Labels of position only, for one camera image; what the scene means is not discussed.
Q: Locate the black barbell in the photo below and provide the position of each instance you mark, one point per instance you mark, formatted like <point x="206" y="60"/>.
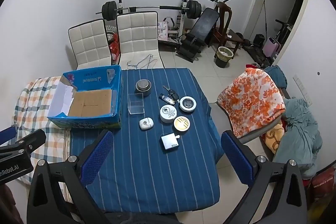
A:
<point x="108" y="11"/>

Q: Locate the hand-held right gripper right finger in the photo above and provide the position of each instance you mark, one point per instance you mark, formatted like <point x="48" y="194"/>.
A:
<point x="236" y="158"/>

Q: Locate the grey power charger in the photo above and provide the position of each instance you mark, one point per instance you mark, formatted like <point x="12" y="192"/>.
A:
<point x="169" y="144"/>

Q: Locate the red cloth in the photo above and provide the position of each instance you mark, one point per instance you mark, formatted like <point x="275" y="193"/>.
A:
<point x="252" y="66"/>

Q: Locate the grey chair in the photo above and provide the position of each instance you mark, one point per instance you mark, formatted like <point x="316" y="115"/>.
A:
<point x="252" y="136"/>

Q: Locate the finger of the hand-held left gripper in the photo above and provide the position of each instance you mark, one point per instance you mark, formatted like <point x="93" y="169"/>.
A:
<point x="32" y="138"/>
<point x="6" y="134"/>

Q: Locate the dark trash bin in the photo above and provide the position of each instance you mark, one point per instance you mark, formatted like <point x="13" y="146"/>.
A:
<point x="224" y="56"/>

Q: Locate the blue striped tablecloth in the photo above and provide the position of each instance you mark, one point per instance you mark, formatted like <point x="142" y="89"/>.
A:
<point x="147" y="176"/>

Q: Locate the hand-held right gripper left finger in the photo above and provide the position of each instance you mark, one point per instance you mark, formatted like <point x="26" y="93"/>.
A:
<point x="95" y="161"/>

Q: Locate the round gold tin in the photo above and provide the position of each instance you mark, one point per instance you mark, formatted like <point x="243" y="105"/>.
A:
<point x="182" y="123"/>

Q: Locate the white earbuds case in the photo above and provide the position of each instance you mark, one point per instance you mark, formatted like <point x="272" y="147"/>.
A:
<point x="146" y="124"/>

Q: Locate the red paper bag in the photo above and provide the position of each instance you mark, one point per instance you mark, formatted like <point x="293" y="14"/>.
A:
<point x="324" y="183"/>

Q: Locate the yellow patterned blanket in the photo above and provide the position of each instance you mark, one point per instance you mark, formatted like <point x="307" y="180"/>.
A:
<point x="273" y="140"/>

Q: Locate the dark teal cloth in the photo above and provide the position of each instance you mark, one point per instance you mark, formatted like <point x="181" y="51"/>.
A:
<point x="277" y="75"/>

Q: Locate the red plastic bag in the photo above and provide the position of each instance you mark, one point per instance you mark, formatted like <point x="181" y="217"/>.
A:
<point x="114" y="45"/>

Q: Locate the clear acrylic box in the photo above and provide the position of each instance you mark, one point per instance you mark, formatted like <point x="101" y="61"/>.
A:
<point x="136" y="106"/>

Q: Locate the orange floral blanket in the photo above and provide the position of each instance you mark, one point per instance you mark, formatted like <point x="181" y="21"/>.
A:
<point x="252" y="100"/>

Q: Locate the round silver metal tin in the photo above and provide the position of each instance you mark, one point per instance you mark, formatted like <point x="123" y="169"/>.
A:
<point x="143" y="86"/>

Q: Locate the bunch of keys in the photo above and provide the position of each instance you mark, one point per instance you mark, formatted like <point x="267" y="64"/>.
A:
<point x="170" y="96"/>

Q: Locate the white jar with black lid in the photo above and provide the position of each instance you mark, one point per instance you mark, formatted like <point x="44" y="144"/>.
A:
<point x="187" y="103"/>

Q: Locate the light teal cloth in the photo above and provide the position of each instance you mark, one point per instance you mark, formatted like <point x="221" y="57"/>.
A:
<point x="299" y="129"/>

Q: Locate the black bag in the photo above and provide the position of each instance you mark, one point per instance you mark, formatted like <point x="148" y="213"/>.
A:
<point x="260" y="39"/>

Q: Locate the pink suitcase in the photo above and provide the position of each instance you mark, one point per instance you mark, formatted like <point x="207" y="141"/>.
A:
<point x="270" y="47"/>

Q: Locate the pink gift bag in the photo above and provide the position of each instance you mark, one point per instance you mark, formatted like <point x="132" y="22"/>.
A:
<point x="162" y="29"/>

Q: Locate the dark wooden chair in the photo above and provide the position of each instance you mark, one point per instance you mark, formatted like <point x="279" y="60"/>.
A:
<point x="225" y="16"/>

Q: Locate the blue cardboard box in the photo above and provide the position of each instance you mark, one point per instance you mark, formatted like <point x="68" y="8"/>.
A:
<point x="92" y="106"/>

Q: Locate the white quilted chair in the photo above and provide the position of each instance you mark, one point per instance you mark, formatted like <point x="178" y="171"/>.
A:
<point x="89" y="43"/>
<point x="137" y="35"/>

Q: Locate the checked orange and green cloth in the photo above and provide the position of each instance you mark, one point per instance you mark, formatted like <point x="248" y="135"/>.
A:
<point x="39" y="98"/>

